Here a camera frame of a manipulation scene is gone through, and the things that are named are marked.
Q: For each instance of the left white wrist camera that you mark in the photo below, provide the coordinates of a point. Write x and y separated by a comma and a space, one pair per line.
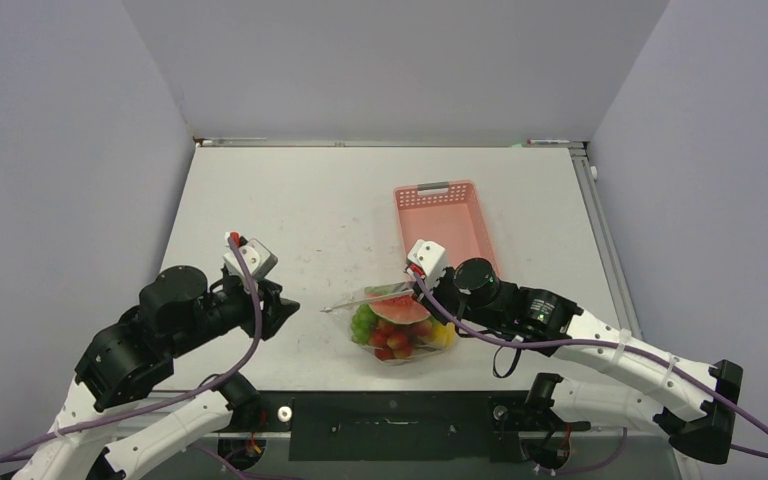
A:
253, 254

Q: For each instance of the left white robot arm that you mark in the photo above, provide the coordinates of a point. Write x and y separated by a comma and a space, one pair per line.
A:
102, 432

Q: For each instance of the green grapes bunch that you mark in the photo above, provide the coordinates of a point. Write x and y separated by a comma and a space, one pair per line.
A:
364, 321

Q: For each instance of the pink plastic basket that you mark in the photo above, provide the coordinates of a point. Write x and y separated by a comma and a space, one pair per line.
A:
449, 213

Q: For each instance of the watermelon slice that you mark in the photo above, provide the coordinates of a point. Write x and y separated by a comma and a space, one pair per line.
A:
400, 310

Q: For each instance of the clear zip top bag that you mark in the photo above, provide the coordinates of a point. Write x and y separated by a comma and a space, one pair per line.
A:
341, 313

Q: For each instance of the red strawberries pile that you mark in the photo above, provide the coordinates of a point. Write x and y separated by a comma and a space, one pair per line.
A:
399, 342

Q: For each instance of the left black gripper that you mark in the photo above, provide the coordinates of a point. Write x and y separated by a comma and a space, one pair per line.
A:
276, 307

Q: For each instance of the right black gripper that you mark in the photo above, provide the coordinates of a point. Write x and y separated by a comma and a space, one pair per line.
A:
441, 278

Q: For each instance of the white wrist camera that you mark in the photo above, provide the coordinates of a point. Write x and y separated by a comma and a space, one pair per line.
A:
253, 254
427, 259

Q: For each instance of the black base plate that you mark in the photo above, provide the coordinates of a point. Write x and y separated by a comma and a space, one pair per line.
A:
399, 426

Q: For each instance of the yellow bell pepper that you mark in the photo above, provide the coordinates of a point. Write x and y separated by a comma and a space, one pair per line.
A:
441, 336

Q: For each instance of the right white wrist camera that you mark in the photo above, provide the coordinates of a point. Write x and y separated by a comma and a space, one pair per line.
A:
427, 259

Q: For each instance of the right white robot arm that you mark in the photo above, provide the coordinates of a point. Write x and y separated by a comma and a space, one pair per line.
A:
691, 404

